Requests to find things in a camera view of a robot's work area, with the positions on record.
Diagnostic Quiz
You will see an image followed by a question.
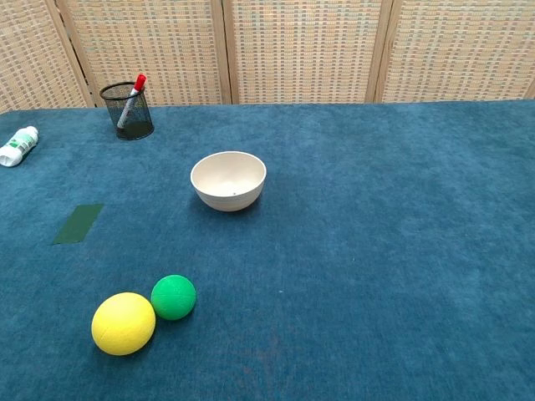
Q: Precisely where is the green object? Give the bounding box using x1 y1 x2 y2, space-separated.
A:
51 204 104 246

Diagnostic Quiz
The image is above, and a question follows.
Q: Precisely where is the cream ceramic bowl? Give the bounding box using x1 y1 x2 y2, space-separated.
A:
190 150 268 212

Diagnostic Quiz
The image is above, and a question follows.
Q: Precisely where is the blue carpet table cover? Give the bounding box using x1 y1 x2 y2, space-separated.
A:
0 99 535 401

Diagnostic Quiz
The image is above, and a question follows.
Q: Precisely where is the green foam ball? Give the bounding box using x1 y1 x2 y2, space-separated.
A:
150 274 197 322

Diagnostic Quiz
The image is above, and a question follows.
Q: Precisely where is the woven rattan folding screen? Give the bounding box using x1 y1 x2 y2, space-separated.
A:
0 0 535 114

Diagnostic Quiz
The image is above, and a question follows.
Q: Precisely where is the black mesh pen holder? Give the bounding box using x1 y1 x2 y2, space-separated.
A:
99 81 155 141

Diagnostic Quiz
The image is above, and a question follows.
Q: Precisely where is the red capped marker pen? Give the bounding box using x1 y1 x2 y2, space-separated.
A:
116 74 148 129

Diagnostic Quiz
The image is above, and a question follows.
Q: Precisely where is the yellow foam ball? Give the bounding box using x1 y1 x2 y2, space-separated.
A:
91 292 157 357

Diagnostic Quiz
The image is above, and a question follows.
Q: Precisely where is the white plastic bottle green label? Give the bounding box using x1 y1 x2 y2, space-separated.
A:
0 125 40 168

